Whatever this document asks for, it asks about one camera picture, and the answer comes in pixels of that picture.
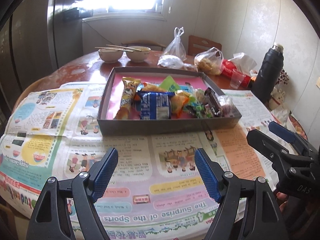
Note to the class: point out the left white ceramic bowl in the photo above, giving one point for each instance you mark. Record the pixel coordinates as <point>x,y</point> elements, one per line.
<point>109,55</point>

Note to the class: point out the right white ceramic bowl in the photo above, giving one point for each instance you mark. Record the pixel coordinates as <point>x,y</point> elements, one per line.
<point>138,54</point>

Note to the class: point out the clear plastic cup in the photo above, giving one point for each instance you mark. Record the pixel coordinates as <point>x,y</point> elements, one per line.
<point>236,79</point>

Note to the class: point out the black thermos bottle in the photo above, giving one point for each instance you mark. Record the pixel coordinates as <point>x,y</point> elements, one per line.
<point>268,73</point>

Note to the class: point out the orange egg rolls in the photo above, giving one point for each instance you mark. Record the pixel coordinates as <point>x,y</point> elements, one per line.
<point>178,101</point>

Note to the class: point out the plastic bag of fried snacks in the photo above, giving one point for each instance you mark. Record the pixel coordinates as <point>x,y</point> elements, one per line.
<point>209,62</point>

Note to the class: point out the dark refrigerator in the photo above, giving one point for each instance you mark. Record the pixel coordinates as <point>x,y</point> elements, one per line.
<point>38,38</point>

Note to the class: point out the blue cookie packet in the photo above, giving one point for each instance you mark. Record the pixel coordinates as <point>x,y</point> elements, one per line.
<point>155,105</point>

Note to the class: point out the wooden chopsticks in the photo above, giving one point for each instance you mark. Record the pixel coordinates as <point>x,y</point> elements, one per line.
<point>120,48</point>

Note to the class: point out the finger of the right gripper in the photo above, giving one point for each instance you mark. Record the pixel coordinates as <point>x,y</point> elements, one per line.
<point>267,147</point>
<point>293,138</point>

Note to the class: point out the pink pastry clear bag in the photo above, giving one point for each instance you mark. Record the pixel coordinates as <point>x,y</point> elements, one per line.
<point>227,106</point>

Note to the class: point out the yellow panda snack bar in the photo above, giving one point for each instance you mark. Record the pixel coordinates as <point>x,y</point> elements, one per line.
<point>130,87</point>

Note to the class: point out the wooden chair back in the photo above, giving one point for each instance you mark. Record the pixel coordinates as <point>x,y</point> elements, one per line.
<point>197,45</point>

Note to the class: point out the white ceramic bowl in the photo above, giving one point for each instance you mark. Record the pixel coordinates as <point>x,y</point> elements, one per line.
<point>138,54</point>
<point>109,55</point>

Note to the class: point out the white cat figurine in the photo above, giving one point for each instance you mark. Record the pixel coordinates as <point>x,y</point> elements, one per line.
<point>276,98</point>

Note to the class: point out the snickers chocolate bar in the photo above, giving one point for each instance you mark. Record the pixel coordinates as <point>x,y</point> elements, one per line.
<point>212,107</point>

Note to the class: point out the colourful student newspaper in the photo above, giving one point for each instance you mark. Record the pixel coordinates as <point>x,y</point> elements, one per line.
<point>155,191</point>

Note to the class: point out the tied clear plastic bag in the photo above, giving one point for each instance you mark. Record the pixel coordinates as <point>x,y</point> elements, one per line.
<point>176,47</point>

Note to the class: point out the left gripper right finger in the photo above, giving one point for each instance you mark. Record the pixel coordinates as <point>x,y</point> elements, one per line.
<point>211,174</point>

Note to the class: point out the green yellow pastry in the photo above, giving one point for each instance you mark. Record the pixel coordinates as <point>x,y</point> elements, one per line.
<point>169,85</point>

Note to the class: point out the green pastry clear wrapper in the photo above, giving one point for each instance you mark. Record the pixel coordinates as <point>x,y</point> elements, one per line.
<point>197,96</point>

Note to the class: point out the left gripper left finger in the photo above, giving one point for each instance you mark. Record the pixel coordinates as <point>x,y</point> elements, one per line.
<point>100,174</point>

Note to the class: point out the dark green pea packet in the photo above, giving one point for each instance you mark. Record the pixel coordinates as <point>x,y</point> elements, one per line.
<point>200,111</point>

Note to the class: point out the crumpled clear plastic bag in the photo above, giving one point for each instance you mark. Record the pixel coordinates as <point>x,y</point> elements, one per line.
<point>174,62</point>

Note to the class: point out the red tissue pack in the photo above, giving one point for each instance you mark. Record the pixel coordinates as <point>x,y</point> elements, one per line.
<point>240,63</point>

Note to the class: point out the person's right hand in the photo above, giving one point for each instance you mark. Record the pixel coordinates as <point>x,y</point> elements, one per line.
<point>283,199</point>

